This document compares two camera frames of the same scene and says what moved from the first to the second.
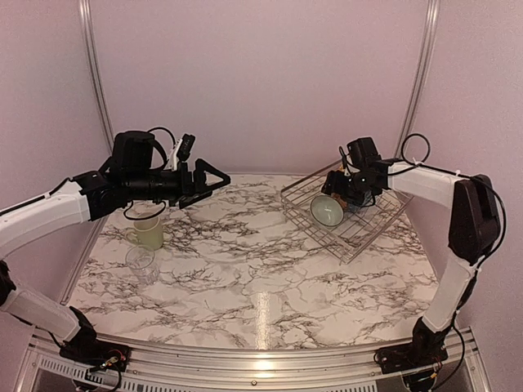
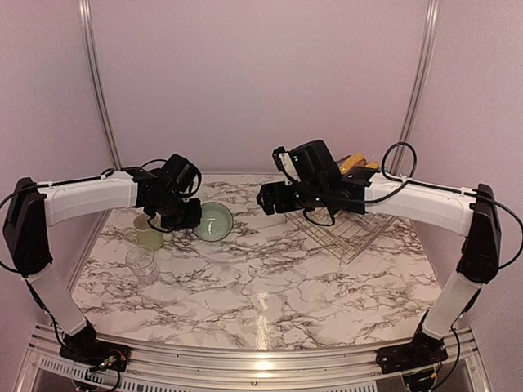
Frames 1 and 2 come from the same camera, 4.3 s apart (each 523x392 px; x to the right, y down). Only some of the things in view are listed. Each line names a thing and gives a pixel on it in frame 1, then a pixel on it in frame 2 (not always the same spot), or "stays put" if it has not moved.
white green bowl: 327,211 -> 216,222
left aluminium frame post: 96,69 stays put
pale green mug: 149,233 stays put
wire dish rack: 360,225 stays put
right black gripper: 333,184 -> 267,190
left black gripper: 185,186 -> 192,220
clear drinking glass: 141,260 stays put
